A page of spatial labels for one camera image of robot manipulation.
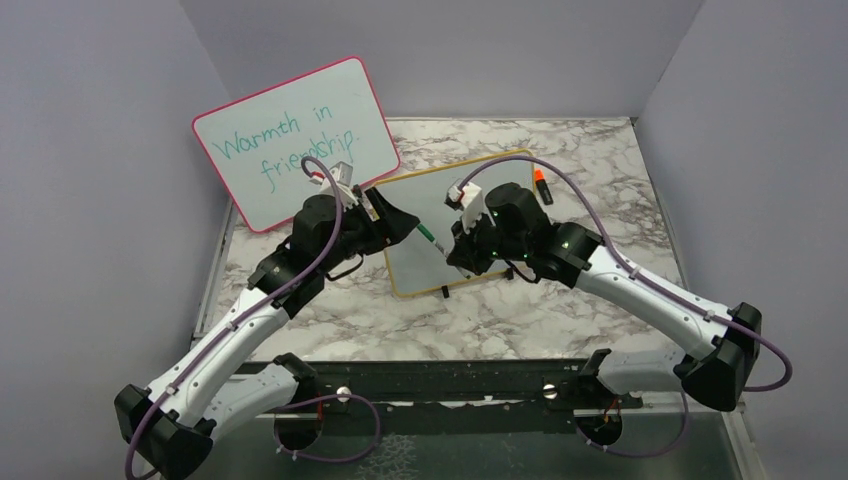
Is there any orange black highlighter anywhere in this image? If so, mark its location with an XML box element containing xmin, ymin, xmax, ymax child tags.
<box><xmin>533</xmin><ymin>169</ymin><xmax>554</xmax><ymax>206</ymax></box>

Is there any pink framed whiteboard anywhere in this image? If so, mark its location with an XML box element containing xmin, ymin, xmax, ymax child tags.
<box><xmin>192</xmin><ymin>56</ymin><xmax>400</xmax><ymax>233</ymax></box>

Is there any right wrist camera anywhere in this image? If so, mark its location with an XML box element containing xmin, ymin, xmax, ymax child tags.
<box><xmin>445</xmin><ymin>182</ymin><xmax>485</xmax><ymax>233</ymax></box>

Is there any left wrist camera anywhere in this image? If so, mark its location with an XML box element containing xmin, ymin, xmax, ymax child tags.
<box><xmin>319</xmin><ymin>161</ymin><xmax>356</xmax><ymax>197</ymax></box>

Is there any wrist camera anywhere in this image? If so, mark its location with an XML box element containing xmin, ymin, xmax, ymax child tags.
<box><xmin>445</xmin><ymin>182</ymin><xmax>485</xmax><ymax>233</ymax></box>
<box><xmin>319</xmin><ymin>161</ymin><xmax>356</xmax><ymax>197</ymax></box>

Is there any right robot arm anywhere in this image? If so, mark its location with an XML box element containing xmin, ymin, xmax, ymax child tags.
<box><xmin>445</xmin><ymin>182</ymin><xmax>762</xmax><ymax>411</ymax></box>

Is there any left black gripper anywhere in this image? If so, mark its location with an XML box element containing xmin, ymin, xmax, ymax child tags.
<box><xmin>319</xmin><ymin>187</ymin><xmax>421</xmax><ymax>274</ymax></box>

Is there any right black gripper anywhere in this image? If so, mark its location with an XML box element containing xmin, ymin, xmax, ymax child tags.
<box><xmin>448</xmin><ymin>207</ymin><xmax>530</xmax><ymax>276</ymax></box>

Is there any white green marker pen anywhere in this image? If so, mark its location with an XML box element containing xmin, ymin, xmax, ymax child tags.
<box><xmin>416</xmin><ymin>223</ymin><xmax>448</xmax><ymax>258</ymax></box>

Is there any yellow framed whiteboard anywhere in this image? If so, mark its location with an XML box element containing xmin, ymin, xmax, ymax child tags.
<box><xmin>375</xmin><ymin>154</ymin><xmax>535</xmax><ymax>297</ymax></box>

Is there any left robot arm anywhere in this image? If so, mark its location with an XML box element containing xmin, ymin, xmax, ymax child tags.
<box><xmin>114</xmin><ymin>188</ymin><xmax>420</xmax><ymax>479</ymax></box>

